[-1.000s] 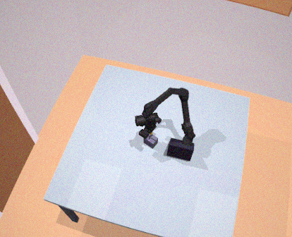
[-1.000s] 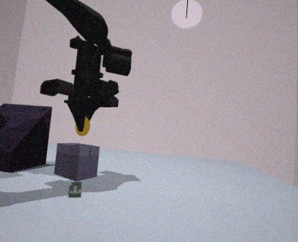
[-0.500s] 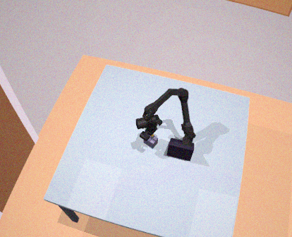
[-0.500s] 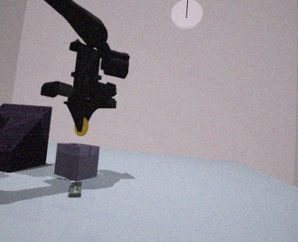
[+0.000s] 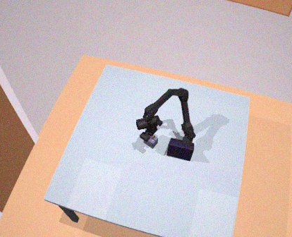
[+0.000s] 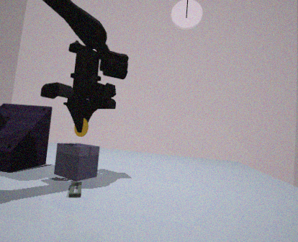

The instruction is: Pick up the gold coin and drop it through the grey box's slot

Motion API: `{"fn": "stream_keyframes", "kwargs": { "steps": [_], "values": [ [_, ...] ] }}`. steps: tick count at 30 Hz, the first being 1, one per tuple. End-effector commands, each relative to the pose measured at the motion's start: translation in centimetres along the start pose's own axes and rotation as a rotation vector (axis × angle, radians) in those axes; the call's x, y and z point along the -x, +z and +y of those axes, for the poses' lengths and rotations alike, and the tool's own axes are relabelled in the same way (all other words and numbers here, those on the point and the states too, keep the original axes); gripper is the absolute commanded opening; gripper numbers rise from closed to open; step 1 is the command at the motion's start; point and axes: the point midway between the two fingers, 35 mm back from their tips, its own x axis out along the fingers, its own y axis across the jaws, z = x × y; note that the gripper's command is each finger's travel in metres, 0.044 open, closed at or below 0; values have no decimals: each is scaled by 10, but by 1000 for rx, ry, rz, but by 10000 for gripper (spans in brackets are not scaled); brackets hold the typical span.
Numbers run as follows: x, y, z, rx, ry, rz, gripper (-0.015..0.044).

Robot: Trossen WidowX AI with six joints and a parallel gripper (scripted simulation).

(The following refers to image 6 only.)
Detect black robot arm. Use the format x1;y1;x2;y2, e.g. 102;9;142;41
43;0;129;101

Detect gold coin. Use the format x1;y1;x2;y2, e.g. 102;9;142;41
74;118;88;137

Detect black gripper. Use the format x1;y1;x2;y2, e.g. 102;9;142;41
40;68;116;133

